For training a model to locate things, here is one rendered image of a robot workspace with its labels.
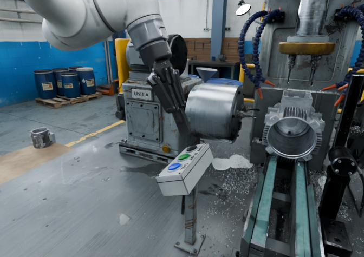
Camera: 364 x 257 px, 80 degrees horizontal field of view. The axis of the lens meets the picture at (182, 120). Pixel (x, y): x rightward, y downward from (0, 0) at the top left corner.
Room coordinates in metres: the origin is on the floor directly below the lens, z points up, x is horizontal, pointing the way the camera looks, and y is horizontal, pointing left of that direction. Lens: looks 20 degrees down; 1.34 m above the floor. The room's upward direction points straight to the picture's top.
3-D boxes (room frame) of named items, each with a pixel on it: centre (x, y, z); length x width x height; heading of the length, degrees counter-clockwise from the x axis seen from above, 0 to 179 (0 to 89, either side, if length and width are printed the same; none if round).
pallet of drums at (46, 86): (5.11, 2.67, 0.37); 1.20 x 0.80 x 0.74; 148
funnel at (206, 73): (2.51, -0.28, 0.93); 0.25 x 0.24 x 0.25; 153
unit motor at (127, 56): (1.04, 0.16, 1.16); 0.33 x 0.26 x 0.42; 64
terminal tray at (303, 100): (0.83, -0.44, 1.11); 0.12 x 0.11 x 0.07; 154
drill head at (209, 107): (0.95, -0.11, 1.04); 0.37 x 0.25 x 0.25; 64
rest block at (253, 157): (0.91, -0.36, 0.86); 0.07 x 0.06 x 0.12; 64
